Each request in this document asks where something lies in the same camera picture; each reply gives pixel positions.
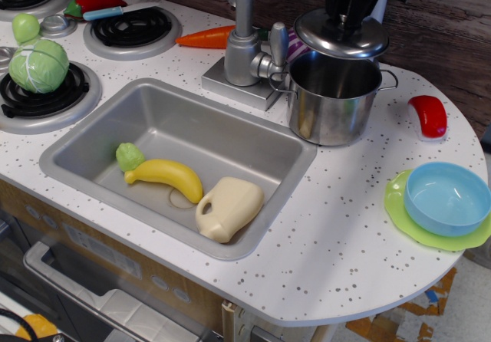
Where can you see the steel pot lid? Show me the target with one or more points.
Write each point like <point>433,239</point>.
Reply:
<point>321,33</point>

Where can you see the steel pot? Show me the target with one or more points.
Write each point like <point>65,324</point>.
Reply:
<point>330,99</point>

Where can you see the purple toy onion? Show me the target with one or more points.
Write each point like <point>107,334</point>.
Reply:
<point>295,46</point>

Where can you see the grey toy faucet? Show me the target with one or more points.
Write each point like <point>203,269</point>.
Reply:
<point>245,72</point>

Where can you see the orange toy carrot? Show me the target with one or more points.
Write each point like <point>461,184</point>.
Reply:
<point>214,38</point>

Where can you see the red white toy sushi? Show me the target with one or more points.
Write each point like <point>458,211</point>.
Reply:
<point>428,117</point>

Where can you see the back right stove burner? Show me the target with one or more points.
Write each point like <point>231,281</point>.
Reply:
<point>133,36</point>

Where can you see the green plastic plate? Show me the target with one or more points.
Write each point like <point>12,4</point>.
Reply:
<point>394,205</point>

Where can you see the grey toy sink basin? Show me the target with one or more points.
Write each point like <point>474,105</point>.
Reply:
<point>160,154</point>

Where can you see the blue plastic bowl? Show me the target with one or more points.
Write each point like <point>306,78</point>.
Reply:
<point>446,199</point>

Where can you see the cream toy jug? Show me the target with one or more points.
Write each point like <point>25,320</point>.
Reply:
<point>228,207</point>

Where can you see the yellow toy banana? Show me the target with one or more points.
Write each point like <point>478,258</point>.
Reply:
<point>171,173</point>

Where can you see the small green toy lettuce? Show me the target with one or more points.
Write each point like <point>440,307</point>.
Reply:
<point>129,156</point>

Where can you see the red toy pepper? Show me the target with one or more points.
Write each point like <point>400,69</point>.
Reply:
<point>77,8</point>

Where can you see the grey stove knob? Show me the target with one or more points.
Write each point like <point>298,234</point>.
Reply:
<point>57,26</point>

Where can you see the green toy cabbage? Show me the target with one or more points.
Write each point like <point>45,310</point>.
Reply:
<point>39,67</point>

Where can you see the light green toy pear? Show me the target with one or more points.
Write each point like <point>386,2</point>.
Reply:
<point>25,27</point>

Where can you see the yellow toy object below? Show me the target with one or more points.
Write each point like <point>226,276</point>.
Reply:
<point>39,324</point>

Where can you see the white vertical post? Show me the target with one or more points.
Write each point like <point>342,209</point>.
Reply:
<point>379,10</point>

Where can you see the blue handled toy knife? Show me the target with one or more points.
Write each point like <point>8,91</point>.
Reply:
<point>116,11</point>

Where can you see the grey oven door handle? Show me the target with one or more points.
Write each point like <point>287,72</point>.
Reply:
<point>112,299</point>

